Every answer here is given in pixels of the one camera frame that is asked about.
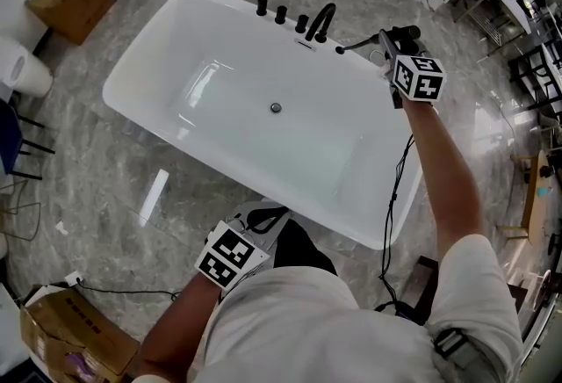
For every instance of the closed brown cardboard box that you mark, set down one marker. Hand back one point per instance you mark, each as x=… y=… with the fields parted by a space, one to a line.
x=72 y=3

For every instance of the purple plastic item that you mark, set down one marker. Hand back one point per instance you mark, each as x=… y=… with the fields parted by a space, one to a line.
x=79 y=366

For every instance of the chrome overflow slot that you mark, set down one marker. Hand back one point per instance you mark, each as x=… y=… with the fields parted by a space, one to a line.
x=305 y=45

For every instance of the round wooden table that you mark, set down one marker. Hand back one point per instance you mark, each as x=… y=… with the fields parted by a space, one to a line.
x=538 y=201

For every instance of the person's left forearm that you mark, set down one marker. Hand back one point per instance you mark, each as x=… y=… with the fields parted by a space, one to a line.
x=180 y=324

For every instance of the person's right forearm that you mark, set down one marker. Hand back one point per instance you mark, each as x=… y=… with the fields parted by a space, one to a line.
x=443 y=179

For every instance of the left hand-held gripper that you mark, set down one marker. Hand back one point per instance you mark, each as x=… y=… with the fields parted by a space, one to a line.
x=228 y=256

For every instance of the white power socket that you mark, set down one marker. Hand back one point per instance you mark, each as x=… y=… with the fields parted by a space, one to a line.
x=74 y=279

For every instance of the black waist device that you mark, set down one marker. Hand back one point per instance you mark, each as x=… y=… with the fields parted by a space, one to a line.
x=406 y=313

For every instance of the person's white shirt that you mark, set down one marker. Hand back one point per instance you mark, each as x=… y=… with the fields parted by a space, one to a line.
x=307 y=328

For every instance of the white paper scrap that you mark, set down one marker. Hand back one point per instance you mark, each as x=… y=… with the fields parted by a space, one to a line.
x=62 y=228

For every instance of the torn brown cardboard box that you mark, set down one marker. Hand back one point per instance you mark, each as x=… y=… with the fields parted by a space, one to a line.
x=74 y=328

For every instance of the blue chair with black legs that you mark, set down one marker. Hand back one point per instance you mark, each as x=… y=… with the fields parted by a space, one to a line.
x=9 y=135

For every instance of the black frame table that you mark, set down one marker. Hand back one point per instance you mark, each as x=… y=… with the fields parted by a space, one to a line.
x=538 y=74

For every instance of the white bathtub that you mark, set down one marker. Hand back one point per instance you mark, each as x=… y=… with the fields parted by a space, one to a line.
x=246 y=126

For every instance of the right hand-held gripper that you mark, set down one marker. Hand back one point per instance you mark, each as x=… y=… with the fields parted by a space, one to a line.
x=419 y=78

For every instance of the black cylindrical plastic part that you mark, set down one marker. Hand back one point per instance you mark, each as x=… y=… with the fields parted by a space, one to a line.
x=406 y=32

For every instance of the black gooseneck faucet spout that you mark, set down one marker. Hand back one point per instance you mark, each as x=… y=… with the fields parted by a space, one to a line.
x=325 y=14

